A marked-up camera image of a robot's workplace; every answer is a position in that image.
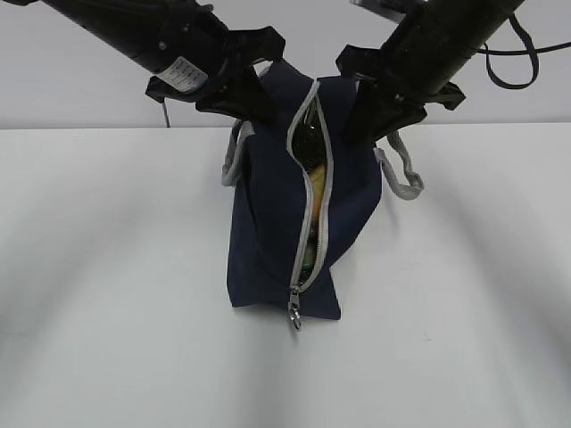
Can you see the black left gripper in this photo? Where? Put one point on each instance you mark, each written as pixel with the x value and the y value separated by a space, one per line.
pixel 187 49

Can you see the navy blue lunch bag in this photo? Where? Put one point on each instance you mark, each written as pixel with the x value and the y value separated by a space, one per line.
pixel 268 168

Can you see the green lid glass container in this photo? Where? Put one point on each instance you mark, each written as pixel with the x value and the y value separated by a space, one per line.
pixel 309 256

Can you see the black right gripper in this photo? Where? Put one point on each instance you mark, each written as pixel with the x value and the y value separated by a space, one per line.
pixel 434 40

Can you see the yellow banana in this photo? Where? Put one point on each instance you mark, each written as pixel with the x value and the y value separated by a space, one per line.
pixel 318 178

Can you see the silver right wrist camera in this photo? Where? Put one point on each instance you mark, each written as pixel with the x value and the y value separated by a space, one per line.
pixel 393 10

